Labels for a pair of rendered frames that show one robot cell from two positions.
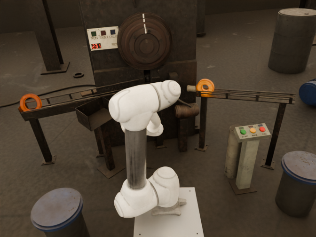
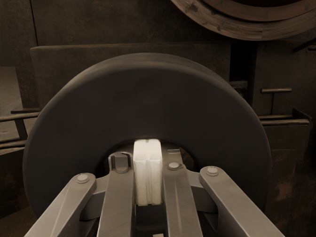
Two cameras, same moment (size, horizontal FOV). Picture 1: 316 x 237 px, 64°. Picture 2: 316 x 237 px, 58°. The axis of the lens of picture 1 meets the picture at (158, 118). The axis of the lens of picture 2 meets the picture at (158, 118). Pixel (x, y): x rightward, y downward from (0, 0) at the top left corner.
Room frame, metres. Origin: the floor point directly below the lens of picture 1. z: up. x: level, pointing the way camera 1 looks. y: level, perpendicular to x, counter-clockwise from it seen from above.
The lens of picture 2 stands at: (1.54, 0.21, 0.92)
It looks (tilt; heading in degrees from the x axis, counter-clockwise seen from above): 19 degrees down; 5
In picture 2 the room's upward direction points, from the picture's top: 2 degrees counter-clockwise
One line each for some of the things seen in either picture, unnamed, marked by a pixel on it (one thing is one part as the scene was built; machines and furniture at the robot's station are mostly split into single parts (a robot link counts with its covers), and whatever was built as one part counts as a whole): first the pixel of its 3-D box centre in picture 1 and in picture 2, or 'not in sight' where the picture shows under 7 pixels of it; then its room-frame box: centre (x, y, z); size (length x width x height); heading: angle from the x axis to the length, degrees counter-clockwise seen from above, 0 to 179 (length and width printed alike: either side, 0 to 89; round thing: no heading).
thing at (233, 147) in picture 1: (233, 152); not in sight; (1.65, -0.64, 0.26); 0.12 x 0.12 x 0.52
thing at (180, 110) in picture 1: (186, 127); not in sight; (2.05, -0.28, 0.27); 0.22 x 0.13 x 0.53; 97
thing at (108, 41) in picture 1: (104, 38); not in sight; (2.22, 0.42, 1.15); 0.26 x 0.02 x 0.18; 97
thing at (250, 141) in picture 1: (247, 160); not in sight; (1.50, -0.70, 0.31); 0.24 x 0.16 x 0.62; 97
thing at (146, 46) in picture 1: (146, 45); not in sight; (2.05, 0.05, 1.11); 0.28 x 0.06 x 0.28; 97
